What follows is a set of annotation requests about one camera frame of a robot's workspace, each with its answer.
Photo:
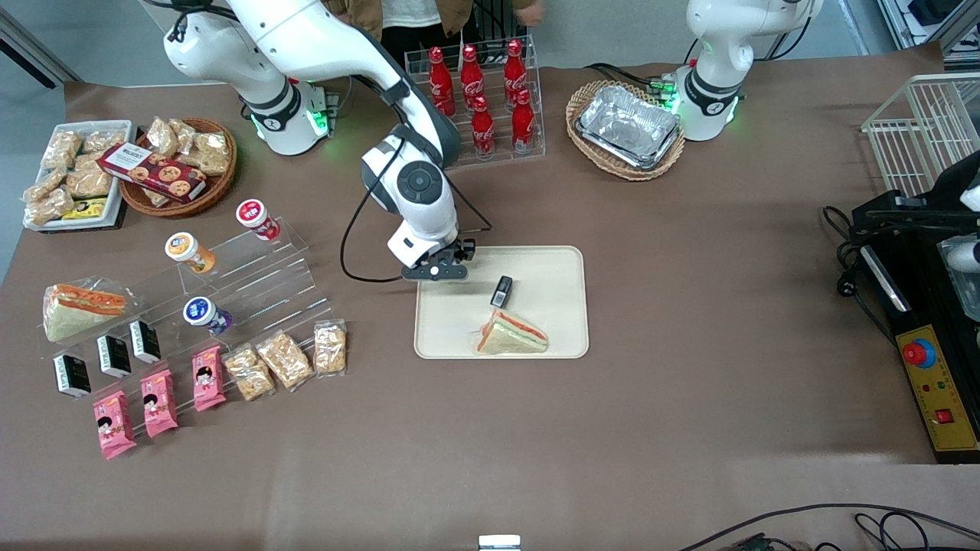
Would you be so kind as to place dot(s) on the red cola bottle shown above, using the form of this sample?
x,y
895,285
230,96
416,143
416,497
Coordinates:
x,y
482,128
524,122
440,80
514,69
472,73

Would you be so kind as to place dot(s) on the orange lid drink cup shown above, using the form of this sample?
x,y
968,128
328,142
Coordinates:
x,y
187,251

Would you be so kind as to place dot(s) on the clear acrylic step stand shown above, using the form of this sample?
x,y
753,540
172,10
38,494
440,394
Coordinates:
x,y
268,275

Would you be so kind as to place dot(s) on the pink snack pack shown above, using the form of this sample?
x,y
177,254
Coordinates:
x,y
159,403
113,425
208,379

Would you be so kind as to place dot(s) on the small silver box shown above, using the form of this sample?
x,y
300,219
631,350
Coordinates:
x,y
499,542

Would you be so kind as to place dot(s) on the white snack tray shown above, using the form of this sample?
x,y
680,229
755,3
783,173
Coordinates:
x,y
115,195

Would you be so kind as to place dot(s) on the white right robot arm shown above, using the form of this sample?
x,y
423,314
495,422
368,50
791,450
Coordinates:
x,y
306,30

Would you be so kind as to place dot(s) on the black green gum box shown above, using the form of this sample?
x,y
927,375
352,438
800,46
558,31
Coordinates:
x,y
73,375
115,357
145,341

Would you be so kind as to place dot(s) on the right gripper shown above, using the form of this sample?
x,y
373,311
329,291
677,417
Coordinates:
x,y
462,249

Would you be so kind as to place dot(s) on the stacked foil trays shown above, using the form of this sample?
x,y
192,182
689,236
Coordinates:
x,y
628,126

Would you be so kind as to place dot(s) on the red lid drink cup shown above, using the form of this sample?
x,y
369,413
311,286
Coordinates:
x,y
255,216

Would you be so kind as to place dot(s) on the wrapped triangle sandwich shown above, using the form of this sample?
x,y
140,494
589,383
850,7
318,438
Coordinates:
x,y
511,337
80,312

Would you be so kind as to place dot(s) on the round wicker snack basket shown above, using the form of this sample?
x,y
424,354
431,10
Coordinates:
x,y
207,187

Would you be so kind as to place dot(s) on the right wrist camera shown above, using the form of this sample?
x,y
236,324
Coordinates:
x,y
464,249

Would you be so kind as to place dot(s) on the clear peanut snack pack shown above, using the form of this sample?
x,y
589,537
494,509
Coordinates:
x,y
88,180
162,136
210,153
249,373
61,149
330,348
50,207
103,140
285,360
184,132
44,185

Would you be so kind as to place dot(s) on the red cookie box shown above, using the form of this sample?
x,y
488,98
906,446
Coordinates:
x,y
153,172

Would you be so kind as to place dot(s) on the clear acrylic bottle rack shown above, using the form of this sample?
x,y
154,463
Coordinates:
x,y
536,99

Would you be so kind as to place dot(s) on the wicker basket with foil trays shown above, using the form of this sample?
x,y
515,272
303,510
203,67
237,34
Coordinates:
x,y
582,141

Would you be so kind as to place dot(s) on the black sealing machine yellow panel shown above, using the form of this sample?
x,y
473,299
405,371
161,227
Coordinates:
x,y
926,352

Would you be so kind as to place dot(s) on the cream plastic tray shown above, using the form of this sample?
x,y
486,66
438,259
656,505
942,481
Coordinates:
x,y
459,321

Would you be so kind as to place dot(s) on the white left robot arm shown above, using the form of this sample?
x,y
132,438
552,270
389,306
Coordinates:
x,y
727,53

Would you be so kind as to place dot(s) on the blue lid drink cup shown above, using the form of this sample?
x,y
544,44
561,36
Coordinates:
x,y
203,314

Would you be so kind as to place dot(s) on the yellow snack pack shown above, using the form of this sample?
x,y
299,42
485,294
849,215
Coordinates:
x,y
84,208

